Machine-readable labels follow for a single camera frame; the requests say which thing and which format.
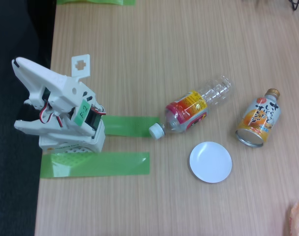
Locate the clear plastic bottle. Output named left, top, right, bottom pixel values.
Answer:
left=149, top=75, right=235, bottom=141

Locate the orange juice bottle can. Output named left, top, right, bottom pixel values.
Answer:
left=235, top=88, right=281, bottom=148

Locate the long green tape strip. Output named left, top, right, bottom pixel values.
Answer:
left=40, top=151, right=150, bottom=179

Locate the green plastic sheet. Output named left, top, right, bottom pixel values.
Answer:
left=56, top=0, right=136, bottom=6

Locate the small white round plate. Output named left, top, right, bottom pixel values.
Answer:
left=189, top=141, right=233, bottom=184

